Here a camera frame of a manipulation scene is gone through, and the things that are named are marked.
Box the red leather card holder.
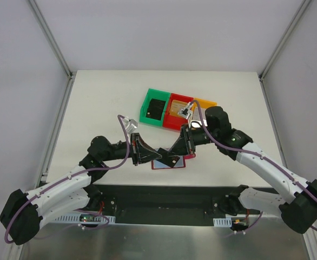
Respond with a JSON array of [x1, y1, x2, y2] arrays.
[[151, 148, 196, 170]]

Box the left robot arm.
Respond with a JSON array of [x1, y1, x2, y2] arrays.
[[0, 133, 162, 245]]

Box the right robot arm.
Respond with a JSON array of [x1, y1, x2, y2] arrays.
[[169, 102, 317, 234]]

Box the silver VIP card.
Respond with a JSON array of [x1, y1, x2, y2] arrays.
[[191, 116, 207, 128]]

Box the gold VIP card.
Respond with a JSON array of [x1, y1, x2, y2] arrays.
[[169, 100, 188, 117]]

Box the black VIP card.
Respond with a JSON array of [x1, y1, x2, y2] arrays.
[[146, 99, 166, 120]]

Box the red plastic bin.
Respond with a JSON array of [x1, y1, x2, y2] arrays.
[[163, 93, 193, 131]]

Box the yellow plastic bin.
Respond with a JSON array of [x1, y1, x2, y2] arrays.
[[194, 98, 217, 109]]

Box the green plastic bin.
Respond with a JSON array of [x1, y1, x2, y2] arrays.
[[140, 88, 171, 127]]

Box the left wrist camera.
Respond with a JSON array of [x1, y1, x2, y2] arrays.
[[122, 117, 138, 135]]

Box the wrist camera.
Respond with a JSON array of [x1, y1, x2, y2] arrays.
[[178, 103, 194, 126], [122, 117, 138, 135]]

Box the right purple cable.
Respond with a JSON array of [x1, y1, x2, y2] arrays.
[[185, 100, 317, 239]]

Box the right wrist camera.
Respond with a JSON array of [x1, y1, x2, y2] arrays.
[[178, 103, 194, 126]]

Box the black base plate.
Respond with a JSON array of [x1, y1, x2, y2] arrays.
[[36, 183, 283, 225]]

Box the left white cable duct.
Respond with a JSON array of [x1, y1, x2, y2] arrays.
[[52, 213, 116, 225]]

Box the white cable duct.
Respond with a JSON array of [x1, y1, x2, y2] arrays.
[[213, 217, 232, 228], [52, 213, 116, 225]]

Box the right white cable duct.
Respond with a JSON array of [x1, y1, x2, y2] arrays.
[[213, 217, 232, 228]]

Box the right aluminium table rail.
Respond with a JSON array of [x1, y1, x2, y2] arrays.
[[259, 77, 287, 167]]

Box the aluminium table rail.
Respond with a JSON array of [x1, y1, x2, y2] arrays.
[[259, 77, 287, 167], [34, 71, 77, 188]]

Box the left aluminium table rail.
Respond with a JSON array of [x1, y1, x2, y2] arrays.
[[34, 71, 77, 188]]

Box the right aluminium frame post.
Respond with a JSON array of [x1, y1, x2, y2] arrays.
[[259, 0, 313, 81]]

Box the aluminium frame post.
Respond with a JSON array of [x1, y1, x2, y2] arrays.
[[27, 0, 73, 79], [259, 0, 313, 81]]

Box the left aluminium frame post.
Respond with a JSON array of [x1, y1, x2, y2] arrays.
[[27, 0, 73, 79]]

